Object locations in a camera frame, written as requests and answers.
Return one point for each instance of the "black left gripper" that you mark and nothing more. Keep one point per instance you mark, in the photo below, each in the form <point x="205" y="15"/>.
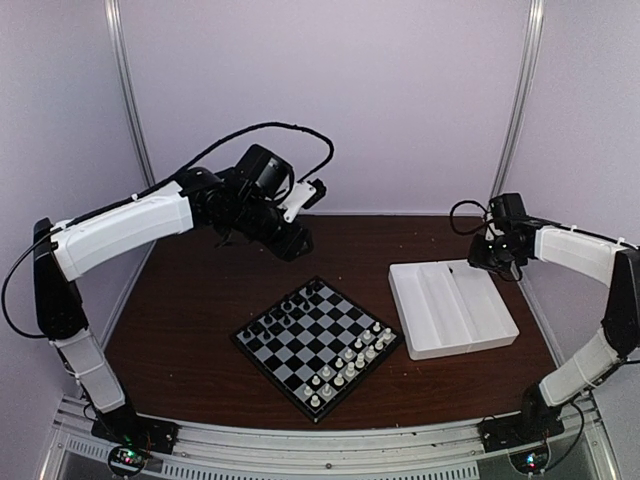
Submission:
<point x="287" y="247"/>

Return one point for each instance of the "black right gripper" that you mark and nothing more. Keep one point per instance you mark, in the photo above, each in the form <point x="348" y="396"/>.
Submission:
<point x="476" y="254"/>

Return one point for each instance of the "white plastic divided tray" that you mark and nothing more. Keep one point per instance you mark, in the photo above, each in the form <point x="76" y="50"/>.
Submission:
<point x="449" y="308"/>

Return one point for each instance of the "black white chessboard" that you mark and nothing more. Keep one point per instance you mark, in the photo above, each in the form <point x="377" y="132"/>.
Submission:
<point x="316" y="321"/>

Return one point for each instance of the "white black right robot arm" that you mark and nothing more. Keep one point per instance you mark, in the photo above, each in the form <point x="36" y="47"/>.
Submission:
<point x="587" y="286"/>

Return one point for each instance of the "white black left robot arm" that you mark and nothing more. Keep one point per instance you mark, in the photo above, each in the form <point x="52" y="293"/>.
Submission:
<point x="258" y="198"/>

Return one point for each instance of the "white chess piece row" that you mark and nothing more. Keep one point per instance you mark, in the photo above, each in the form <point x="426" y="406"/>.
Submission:
<point x="337" y="369"/>

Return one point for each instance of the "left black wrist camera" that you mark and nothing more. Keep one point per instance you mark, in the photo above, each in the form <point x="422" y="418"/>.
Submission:
<point x="320" y="191"/>

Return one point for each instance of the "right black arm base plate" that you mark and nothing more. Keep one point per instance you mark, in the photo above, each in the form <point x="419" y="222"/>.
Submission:
<point x="535" y="422"/>

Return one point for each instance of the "front aluminium rail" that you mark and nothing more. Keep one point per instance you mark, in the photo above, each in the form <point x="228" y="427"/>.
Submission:
<point x="441" y="451"/>

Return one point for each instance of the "right aluminium frame post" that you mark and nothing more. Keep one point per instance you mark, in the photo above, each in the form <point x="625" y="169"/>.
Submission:
<point x="528" y="63"/>

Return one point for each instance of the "aluminium frame post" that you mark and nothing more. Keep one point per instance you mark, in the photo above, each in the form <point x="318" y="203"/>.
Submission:
<point x="528" y="63"/>
<point x="133" y="118"/>

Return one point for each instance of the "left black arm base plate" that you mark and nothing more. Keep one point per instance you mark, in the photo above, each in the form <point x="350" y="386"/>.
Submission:
<point x="126" y="427"/>

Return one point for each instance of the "left aluminium frame post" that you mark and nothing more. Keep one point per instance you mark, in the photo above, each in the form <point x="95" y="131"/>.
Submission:
<point x="133" y="118"/>

